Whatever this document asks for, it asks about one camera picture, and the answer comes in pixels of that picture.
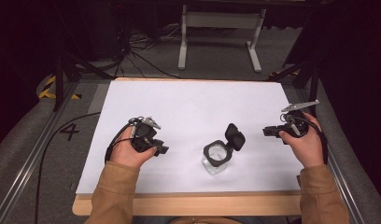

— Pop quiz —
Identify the black cable on floor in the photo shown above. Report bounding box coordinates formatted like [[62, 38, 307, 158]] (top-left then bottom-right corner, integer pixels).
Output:
[[34, 111, 102, 224]]

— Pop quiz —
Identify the person's right hand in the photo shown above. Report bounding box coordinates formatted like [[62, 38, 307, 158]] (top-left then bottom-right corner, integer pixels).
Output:
[[278, 112, 326, 169]]

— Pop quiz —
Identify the hand-held gripper cable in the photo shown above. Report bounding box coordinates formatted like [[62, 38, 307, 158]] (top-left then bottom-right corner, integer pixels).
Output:
[[299, 115, 330, 165], [104, 121, 134, 164]]

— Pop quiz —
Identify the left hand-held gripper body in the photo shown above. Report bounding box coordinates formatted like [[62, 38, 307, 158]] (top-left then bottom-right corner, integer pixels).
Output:
[[128, 116, 163, 154]]

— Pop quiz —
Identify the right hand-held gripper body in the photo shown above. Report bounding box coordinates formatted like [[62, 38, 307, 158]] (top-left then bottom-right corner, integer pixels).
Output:
[[279, 99, 320, 146]]

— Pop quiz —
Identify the white metal desk frame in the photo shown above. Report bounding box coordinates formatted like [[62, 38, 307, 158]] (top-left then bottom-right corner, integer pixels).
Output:
[[177, 4, 268, 74]]

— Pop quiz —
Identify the left hand-held gripper cable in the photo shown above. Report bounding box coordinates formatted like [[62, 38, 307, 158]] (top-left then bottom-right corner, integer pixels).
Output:
[[104, 121, 134, 164]]

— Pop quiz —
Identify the person's left hand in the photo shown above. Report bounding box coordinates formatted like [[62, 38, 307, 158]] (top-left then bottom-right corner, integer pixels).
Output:
[[108, 125, 158, 170]]

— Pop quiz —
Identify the white table mat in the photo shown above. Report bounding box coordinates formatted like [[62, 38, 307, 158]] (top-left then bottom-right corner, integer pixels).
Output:
[[75, 79, 305, 196]]

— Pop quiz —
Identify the right hand-held gripper cable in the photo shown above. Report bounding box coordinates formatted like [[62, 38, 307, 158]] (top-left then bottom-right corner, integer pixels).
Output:
[[299, 115, 330, 165]]

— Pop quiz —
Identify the bundle of black floor cables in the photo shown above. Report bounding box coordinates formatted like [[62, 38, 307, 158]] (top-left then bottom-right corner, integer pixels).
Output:
[[115, 24, 183, 79]]

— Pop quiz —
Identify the black tripod stand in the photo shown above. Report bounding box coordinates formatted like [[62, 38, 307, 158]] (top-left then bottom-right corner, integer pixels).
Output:
[[52, 50, 116, 112], [265, 57, 321, 118]]

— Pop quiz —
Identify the clear jar with black lid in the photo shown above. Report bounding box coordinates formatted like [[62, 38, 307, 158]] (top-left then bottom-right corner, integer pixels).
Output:
[[201, 122, 247, 176]]

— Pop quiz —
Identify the yellow black floor tape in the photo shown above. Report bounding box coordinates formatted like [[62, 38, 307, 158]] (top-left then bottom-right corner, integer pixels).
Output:
[[37, 75, 83, 101]]

